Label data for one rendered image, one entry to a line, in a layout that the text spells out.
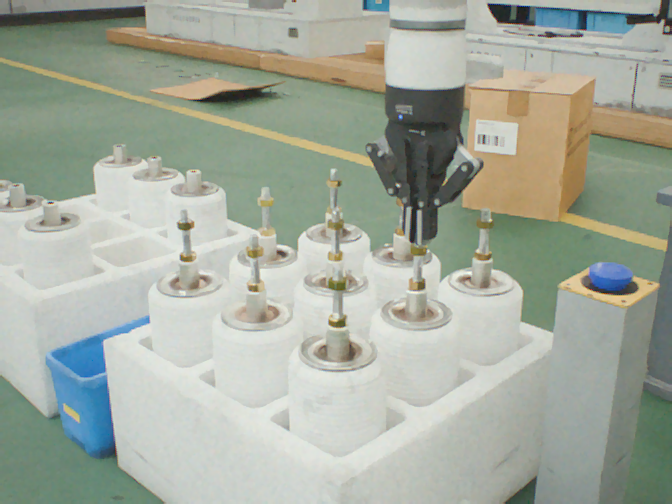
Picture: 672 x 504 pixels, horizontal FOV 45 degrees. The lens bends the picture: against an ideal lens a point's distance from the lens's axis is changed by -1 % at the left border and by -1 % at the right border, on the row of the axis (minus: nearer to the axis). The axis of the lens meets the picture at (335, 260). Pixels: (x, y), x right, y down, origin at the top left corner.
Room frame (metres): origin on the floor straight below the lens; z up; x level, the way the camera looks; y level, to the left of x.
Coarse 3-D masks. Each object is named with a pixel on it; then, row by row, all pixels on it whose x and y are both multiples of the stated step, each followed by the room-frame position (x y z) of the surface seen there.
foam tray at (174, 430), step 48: (144, 336) 0.86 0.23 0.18; (528, 336) 0.86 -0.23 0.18; (144, 384) 0.79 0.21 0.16; (192, 384) 0.75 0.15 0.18; (480, 384) 0.75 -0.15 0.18; (528, 384) 0.80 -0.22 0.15; (144, 432) 0.80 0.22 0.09; (192, 432) 0.73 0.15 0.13; (240, 432) 0.67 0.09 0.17; (288, 432) 0.66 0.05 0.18; (432, 432) 0.67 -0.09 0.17; (480, 432) 0.73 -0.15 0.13; (528, 432) 0.81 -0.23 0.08; (144, 480) 0.81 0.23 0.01; (192, 480) 0.74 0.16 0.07; (240, 480) 0.68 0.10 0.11; (288, 480) 0.62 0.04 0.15; (336, 480) 0.59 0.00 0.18; (384, 480) 0.62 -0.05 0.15; (432, 480) 0.68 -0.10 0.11; (480, 480) 0.74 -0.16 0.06; (528, 480) 0.82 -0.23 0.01
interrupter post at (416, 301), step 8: (408, 288) 0.77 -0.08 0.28; (408, 296) 0.77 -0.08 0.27; (416, 296) 0.76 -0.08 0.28; (424, 296) 0.76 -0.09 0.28; (408, 304) 0.77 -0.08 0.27; (416, 304) 0.76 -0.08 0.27; (424, 304) 0.76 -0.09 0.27; (408, 312) 0.77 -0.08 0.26; (416, 312) 0.76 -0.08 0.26; (424, 312) 0.76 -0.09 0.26
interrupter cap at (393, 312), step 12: (396, 300) 0.80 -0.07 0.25; (432, 300) 0.80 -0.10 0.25; (384, 312) 0.77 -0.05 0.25; (396, 312) 0.77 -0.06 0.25; (432, 312) 0.78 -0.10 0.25; (444, 312) 0.77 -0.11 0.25; (396, 324) 0.74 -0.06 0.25; (408, 324) 0.74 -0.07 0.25; (420, 324) 0.74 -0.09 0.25; (432, 324) 0.74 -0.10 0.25; (444, 324) 0.75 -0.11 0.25
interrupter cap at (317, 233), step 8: (344, 224) 1.05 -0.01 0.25; (312, 232) 1.02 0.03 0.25; (320, 232) 1.02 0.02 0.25; (344, 232) 1.03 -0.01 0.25; (352, 232) 1.02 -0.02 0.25; (360, 232) 1.02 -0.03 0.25; (312, 240) 0.99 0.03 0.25; (320, 240) 0.99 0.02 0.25; (328, 240) 0.99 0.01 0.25; (344, 240) 0.99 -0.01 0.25; (352, 240) 0.99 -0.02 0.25
